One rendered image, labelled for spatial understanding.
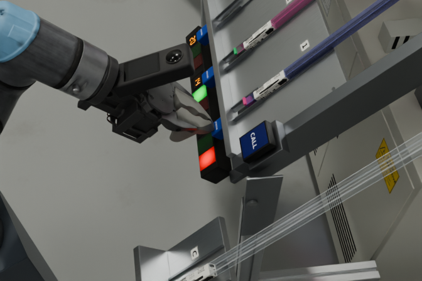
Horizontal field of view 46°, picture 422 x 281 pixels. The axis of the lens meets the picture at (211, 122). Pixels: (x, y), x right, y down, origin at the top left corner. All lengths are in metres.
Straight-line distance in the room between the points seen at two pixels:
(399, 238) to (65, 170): 1.02
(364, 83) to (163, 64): 0.26
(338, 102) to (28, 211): 1.15
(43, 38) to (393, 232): 0.73
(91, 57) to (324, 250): 1.00
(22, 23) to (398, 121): 0.66
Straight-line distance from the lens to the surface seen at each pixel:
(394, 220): 1.02
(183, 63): 0.67
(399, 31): 1.08
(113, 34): 2.04
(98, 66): 0.67
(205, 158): 0.82
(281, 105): 0.73
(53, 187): 1.63
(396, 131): 0.97
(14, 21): 0.64
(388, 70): 0.63
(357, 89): 0.64
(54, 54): 0.65
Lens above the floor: 1.33
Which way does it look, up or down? 52 degrees down
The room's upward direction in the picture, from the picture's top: straight up
